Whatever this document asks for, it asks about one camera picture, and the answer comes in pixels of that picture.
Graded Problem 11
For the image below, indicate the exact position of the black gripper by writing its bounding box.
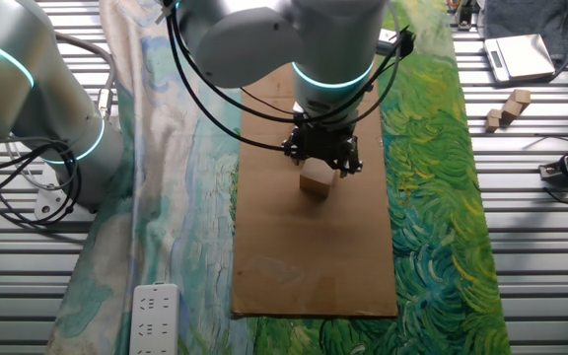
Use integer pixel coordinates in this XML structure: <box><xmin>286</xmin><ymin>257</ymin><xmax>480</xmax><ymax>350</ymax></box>
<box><xmin>282</xmin><ymin>122</ymin><xmax>364</xmax><ymax>178</ymax></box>

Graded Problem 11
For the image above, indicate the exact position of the tall pale wooden block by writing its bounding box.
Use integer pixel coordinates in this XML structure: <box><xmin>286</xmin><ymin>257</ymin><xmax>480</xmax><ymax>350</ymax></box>
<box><xmin>299</xmin><ymin>157</ymin><xmax>338</xmax><ymax>199</ymax></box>

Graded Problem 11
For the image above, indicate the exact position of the brown cardboard sheet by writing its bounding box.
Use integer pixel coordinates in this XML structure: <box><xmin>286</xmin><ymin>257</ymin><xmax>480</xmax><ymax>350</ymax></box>
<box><xmin>230</xmin><ymin>61</ymin><xmax>399</xmax><ymax>318</ymax></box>

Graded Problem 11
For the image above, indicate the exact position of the green white painted cloth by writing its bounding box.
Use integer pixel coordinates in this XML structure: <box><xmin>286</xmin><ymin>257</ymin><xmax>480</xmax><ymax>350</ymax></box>
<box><xmin>46</xmin><ymin>0</ymin><xmax>512</xmax><ymax>355</ymax></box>

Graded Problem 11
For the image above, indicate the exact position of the silver kitchen scale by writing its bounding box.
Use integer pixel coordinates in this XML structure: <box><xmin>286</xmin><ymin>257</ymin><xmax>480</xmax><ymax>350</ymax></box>
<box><xmin>483</xmin><ymin>33</ymin><xmax>557</xmax><ymax>84</ymax></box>

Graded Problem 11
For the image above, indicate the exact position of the white power strip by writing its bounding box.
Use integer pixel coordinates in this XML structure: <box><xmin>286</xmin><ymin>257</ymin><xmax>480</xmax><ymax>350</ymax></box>
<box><xmin>128</xmin><ymin>281</ymin><xmax>181</xmax><ymax>355</ymax></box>

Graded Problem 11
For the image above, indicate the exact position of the grey towel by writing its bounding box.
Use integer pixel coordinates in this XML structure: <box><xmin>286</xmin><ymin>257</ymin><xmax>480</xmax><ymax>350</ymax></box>
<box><xmin>475</xmin><ymin>0</ymin><xmax>568</xmax><ymax>83</ymax></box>

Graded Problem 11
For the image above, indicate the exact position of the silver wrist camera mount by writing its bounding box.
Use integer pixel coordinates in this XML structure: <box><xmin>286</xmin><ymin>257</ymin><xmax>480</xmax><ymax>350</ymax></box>
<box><xmin>376</xmin><ymin>28</ymin><xmax>399</xmax><ymax>56</ymax></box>

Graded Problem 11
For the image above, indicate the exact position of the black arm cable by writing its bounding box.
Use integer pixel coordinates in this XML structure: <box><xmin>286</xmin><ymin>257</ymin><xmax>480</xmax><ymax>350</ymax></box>
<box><xmin>164</xmin><ymin>0</ymin><xmax>417</xmax><ymax>152</ymax></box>

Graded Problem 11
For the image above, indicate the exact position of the small device with wires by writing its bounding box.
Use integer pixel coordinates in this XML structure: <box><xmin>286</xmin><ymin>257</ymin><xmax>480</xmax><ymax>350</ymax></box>
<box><xmin>444</xmin><ymin>0</ymin><xmax>480</xmax><ymax>31</ymax></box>

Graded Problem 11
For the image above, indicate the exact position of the grey cable with metal connector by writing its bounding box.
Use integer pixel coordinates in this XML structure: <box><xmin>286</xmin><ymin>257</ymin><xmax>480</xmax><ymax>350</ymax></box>
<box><xmin>54</xmin><ymin>32</ymin><xmax>117</xmax><ymax>122</ymax></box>

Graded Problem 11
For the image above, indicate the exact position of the black base cable bundle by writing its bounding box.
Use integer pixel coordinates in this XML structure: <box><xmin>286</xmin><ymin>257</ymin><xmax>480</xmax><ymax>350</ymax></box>
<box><xmin>0</xmin><ymin>140</ymin><xmax>84</xmax><ymax>228</ymax></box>

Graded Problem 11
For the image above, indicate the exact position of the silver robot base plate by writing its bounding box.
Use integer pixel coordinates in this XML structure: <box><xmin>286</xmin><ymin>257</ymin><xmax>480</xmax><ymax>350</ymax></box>
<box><xmin>34</xmin><ymin>184</ymin><xmax>99</xmax><ymax>223</ymax></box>

